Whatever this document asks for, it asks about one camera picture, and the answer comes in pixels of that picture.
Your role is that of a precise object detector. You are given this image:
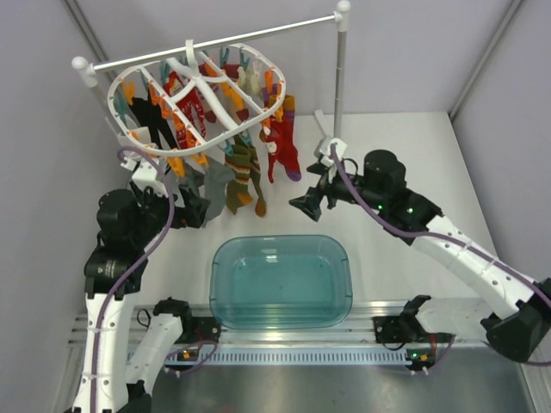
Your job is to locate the white metal drying rack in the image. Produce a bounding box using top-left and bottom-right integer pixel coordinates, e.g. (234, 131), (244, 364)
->
(71, 0), (362, 193)

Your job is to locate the beige purple striped sock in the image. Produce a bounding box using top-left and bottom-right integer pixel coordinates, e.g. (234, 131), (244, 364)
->
(201, 63), (251, 124)

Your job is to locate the red santa sock pair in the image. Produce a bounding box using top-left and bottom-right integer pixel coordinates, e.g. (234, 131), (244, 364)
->
(259, 116), (301, 183)

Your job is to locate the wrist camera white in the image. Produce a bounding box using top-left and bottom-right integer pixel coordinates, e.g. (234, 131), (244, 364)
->
(314, 137), (348, 169)
(121, 154), (160, 190)

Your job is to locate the cream fluffy sock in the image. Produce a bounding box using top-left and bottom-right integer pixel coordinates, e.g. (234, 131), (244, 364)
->
(237, 66), (262, 96)

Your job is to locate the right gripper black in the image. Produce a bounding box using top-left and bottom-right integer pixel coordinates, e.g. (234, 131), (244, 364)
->
(291, 159), (387, 220)

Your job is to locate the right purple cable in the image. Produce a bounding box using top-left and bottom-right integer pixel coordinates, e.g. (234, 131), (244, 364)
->
(328, 145), (551, 375)

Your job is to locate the red patterned sock pair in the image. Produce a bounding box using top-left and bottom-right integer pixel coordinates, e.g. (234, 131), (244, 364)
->
(164, 71), (207, 149)

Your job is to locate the teal plastic basin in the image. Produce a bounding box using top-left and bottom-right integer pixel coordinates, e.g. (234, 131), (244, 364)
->
(209, 235), (353, 330)

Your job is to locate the yellow clothespin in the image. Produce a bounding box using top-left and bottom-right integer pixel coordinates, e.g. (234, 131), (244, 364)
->
(167, 157), (186, 178)

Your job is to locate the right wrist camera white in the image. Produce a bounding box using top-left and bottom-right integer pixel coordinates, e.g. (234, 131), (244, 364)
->
(314, 137), (348, 169)

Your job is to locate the purple cable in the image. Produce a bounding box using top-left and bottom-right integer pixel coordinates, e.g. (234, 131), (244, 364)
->
(88, 146), (216, 413)
(328, 145), (551, 375)

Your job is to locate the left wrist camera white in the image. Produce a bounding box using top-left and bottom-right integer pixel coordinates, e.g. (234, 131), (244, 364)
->
(121, 154), (160, 190)

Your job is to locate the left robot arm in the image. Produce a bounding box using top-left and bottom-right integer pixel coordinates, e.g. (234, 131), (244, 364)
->
(69, 185), (218, 412)

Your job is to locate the grey sock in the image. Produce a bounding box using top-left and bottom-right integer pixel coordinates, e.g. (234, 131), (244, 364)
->
(178, 164), (205, 197)
(203, 157), (235, 225)

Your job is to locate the white striped sock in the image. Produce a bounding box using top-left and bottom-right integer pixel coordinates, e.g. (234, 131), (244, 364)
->
(117, 126), (156, 172)

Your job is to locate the black sock pair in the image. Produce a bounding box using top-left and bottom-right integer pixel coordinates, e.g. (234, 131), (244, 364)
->
(130, 97), (177, 149)

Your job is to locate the olive striped sock pair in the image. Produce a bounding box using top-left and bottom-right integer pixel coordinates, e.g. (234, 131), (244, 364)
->
(225, 142), (267, 218)

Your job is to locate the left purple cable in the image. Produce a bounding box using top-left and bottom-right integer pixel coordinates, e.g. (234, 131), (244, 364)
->
(88, 146), (216, 413)

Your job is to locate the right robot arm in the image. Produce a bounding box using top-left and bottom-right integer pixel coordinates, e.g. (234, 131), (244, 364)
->
(289, 145), (550, 365)

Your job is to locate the white oval sock hanger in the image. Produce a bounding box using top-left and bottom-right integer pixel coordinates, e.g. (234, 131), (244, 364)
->
(107, 41), (287, 158)

